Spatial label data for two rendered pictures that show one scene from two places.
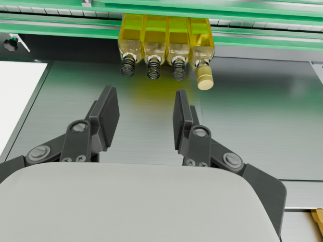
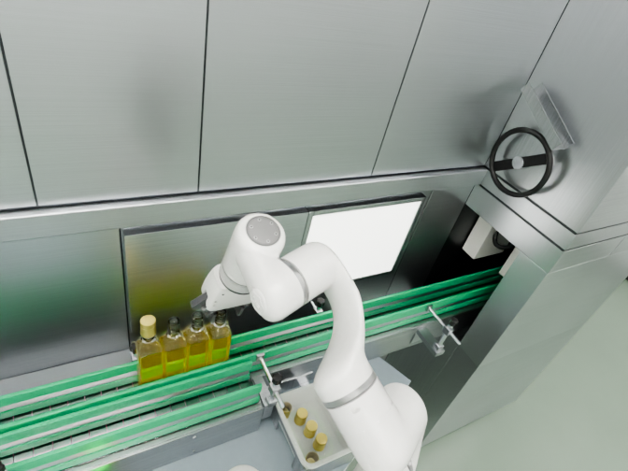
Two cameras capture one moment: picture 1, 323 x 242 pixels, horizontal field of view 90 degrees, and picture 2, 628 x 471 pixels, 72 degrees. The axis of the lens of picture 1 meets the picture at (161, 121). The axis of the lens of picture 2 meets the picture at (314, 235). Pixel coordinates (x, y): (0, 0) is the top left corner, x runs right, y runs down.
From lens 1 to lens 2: 0.75 m
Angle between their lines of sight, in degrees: 33
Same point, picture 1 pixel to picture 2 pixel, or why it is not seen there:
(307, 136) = not seen: outside the picture
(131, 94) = not seen: hidden behind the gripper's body
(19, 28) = (314, 318)
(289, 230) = (18, 192)
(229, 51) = (79, 368)
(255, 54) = (35, 378)
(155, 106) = (182, 280)
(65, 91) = not seen: hidden behind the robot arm
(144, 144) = (192, 246)
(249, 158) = (61, 250)
